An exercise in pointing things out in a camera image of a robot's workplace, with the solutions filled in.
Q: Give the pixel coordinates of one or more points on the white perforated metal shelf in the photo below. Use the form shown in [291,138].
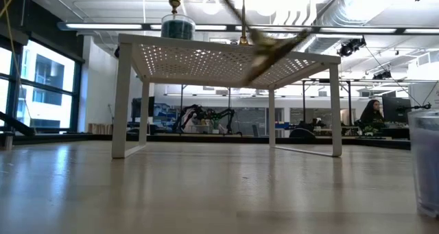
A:
[192,46]

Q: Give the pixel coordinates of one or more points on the short brass candlestick holder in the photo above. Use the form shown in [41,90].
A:
[269,50]

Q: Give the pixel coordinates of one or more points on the teal candle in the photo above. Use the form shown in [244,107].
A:
[177,29]

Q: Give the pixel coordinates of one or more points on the tall brass candlestick holder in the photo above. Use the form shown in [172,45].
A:
[243,18]

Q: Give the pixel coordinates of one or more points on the black background robot arm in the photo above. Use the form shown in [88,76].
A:
[223,114]
[188,112]

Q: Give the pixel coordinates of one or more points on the blue bin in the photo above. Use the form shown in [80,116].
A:
[282,125]

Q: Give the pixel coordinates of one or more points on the black round spotlight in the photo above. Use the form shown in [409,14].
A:
[116,52]
[234,42]

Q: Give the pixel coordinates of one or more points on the black monitor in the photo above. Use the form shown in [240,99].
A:
[394,110]
[135,107]

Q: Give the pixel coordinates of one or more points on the black chair back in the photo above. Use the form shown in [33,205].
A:
[302,134]

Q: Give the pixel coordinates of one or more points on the wooden crate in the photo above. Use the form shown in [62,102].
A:
[99,128]

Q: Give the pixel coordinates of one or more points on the black track spotlight cluster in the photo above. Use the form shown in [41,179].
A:
[382,75]
[350,47]

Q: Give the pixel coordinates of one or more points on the person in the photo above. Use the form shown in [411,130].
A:
[372,114]

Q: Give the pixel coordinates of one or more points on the large black-framed window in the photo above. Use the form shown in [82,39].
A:
[48,72]

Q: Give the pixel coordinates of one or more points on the white cabinet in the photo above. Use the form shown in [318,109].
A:
[423,95]

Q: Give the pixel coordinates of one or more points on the clear plastic cup at right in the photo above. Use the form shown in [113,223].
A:
[427,165]

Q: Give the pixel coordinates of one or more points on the black background gantry frame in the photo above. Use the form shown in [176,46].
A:
[349,100]

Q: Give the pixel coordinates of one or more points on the long ceiling light rail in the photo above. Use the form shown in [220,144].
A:
[103,26]

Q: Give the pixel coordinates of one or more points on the silver ventilation duct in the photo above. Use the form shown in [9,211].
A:
[329,7]

